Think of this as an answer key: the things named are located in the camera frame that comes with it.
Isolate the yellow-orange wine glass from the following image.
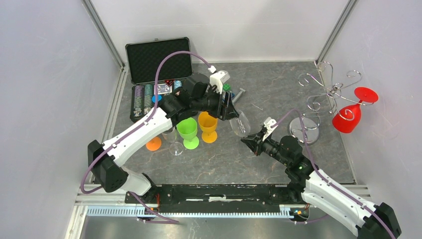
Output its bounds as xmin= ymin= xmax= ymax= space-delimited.
xmin=198 ymin=112 xmax=218 ymax=143

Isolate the chrome wine glass rack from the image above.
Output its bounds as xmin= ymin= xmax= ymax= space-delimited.
xmin=288 ymin=61 xmax=363 ymax=144

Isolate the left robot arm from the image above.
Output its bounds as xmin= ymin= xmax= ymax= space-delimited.
xmin=88 ymin=70 xmax=239 ymax=203

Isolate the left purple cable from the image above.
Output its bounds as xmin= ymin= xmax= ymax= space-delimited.
xmin=80 ymin=50 xmax=216 ymax=225

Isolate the playing card deck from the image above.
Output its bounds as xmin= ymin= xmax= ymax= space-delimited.
xmin=154 ymin=83 xmax=173 ymax=95

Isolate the green wine glass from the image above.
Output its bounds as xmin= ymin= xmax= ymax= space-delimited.
xmin=176 ymin=118 xmax=199 ymax=150

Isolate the blue round chip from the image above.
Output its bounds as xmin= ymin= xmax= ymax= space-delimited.
xmin=151 ymin=95 xmax=162 ymax=103

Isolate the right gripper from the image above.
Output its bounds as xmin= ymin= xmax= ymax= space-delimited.
xmin=241 ymin=129 xmax=290 ymax=166

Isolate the green toy brick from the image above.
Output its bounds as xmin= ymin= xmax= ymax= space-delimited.
xmin=222 ymin=84 xmax=231 ymax=92

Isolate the clear wine glass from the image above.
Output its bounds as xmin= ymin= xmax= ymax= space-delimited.
xmin=162 ymin=127 xmax=184 ymax=156
xmin=229 ymin=111 xmax=251 ymax=137

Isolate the red wine glass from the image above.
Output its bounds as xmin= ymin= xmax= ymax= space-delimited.
xmin=332 ymin=87 xmax=379 ymax=133

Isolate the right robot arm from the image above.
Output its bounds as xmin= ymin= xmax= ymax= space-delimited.
xmin=241 ymin=133 xmax=402 ymax=239

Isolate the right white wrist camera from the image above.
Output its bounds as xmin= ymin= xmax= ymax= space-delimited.
xmin=262 ymin=117 xmax=278 ymax=141

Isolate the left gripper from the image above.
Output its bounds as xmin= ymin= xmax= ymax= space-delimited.
xmin=192 ymin=86 xmax=239 ymax=121

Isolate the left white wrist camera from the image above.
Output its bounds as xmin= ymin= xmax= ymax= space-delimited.
xmin=208 ymin=65 xmax=230 ymax=94

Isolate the orange wine glass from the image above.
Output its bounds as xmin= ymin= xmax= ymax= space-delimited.
xmin=145 ymin=136 xmax=162 ymax=151

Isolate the long grey toy brick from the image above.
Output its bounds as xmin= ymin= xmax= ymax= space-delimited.
xmin=232 ymin=88 xmax=246 ymax=103

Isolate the black poker chip case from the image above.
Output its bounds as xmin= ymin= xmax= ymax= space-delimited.
xmin=125 ymin=37 xmax=193 ymax=122

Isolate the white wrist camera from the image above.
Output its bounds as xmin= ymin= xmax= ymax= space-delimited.
xmin=262 ymin=117 xmax=278 ymax=141
xmin=208 ymin=65 xmax=230 ymax=94

